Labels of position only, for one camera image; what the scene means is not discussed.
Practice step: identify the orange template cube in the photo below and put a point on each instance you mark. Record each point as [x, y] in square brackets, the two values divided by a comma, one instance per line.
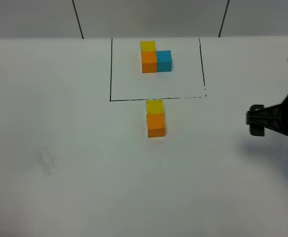
[149, 62]

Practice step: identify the yellow template cube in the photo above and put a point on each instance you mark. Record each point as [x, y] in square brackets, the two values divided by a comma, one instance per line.
[147, 46]

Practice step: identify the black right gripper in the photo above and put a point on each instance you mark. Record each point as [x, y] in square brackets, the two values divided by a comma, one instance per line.
[258, 118]

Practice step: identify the blue template cube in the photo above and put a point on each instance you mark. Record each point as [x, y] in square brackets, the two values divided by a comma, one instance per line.
[164, 61]

